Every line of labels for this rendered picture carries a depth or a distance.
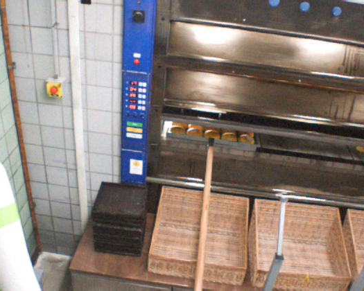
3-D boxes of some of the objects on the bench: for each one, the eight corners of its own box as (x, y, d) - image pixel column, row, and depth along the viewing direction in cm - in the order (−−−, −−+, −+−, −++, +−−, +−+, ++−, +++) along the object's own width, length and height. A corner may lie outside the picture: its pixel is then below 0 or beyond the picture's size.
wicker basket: (159, 215, 257) (161, 183, 242) (241, 228, 254) (249, 197, 239) (145, 273, 215) (148, 240, 201) (243, 287, 213) (252, 255, 198)
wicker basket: (245, 228, 254) (253, 197, 239) (326, 236, 253) (338, 206, 239) (250, 287, 213) (261, 256, 198) (344, 296, 212) (361, 265, 198)
